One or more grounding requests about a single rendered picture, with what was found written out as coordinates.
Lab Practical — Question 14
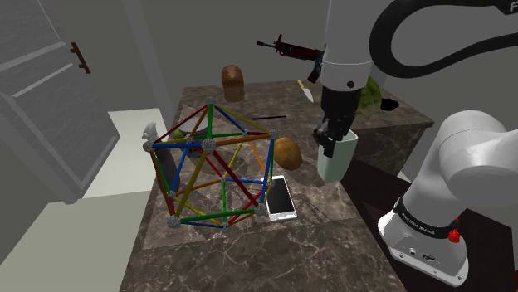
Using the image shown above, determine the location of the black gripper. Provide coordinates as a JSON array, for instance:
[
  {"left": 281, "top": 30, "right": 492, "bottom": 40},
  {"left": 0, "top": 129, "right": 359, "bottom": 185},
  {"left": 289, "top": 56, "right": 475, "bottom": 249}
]
[{"left": 313, "top": 85, "right": 363, "bottom": 159}]

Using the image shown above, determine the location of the pale green cup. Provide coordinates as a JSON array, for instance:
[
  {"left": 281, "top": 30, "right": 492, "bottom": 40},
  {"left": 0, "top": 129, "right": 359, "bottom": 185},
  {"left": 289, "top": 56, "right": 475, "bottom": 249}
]
[{"left": 316, "top": 129, "right": 359, "bottom": 183}]

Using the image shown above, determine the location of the brown potato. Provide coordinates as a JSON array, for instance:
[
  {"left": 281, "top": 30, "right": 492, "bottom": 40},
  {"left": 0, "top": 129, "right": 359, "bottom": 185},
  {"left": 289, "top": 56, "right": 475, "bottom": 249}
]
[{"left": 273, "top": 137, "right": 304, "bottom": 172}]

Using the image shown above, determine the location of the green lettuce head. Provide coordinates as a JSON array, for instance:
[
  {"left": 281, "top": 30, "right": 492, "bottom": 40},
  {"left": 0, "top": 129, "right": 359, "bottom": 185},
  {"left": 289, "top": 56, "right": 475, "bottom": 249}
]
[{"left": 357, "top": 76, "right": 384, "bottom": 119}]

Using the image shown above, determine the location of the white smartphone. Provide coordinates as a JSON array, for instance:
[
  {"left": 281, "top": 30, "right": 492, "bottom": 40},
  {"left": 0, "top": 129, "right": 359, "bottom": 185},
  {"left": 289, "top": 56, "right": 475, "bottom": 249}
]
[{"left": 264, "top": 174, "right": 299, "bottom": 222}]

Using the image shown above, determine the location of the black round thing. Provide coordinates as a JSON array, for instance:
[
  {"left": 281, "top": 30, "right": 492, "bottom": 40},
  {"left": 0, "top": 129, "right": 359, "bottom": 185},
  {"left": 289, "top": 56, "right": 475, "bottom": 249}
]
[{"left": 380, "top": 98, "right": 401, "bottom": 114}]

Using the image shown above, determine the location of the black and red toy rifle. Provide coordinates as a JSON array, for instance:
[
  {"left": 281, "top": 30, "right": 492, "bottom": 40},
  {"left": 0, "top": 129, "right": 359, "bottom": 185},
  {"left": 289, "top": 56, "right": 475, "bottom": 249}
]
[{"left": 256, "top": 34, "right": 327, "bottom": 85}]

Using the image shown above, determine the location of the brown bread loaf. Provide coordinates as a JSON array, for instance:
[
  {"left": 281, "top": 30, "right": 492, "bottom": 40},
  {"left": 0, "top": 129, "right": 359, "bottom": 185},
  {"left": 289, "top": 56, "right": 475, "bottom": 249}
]
[{"left": 220, "top": 64, "right": 246, "bottom": 104}]

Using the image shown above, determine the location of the colourful rod polyhedron toy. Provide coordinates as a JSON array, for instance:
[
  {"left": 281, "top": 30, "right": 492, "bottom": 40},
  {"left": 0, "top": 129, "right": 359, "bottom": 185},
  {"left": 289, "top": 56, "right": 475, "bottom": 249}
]
[{"left": 141, "top": 95, "right": 281, "bottom": 233}]

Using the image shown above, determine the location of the white bowl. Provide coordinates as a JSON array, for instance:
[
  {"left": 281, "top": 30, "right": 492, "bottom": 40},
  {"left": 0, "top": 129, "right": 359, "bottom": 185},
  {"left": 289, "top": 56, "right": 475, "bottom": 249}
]
[{"left": 177, "top": 114, "right": 213, "bottom": 137}]

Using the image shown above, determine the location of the grey spray bottle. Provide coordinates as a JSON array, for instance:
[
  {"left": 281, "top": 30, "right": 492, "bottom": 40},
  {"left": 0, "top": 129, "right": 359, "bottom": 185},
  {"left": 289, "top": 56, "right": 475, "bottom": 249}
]
[{"left": 141, "top": 121, "right": 182, "bottom": 196}]

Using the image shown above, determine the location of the dark robot stand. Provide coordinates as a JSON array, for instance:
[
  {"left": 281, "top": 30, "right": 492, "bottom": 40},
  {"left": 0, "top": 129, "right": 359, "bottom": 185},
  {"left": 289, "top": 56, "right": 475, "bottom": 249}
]
[{"left": 340, "top": 157, "right": 518, "bottom": 292}]

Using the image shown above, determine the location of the yellow-handled knife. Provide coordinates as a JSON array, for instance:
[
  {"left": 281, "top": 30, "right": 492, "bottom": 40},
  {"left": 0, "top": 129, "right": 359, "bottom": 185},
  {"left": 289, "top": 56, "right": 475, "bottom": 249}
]
[{"left": 296, "top": 79, "right": 315, "bottom": 104}]

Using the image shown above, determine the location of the grey cabinet with brown handle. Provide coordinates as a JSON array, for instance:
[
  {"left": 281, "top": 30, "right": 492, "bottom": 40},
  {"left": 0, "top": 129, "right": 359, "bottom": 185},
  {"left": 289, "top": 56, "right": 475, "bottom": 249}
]
[{"left": 0, "top": 0, "right": 121, "bottom": 206}]

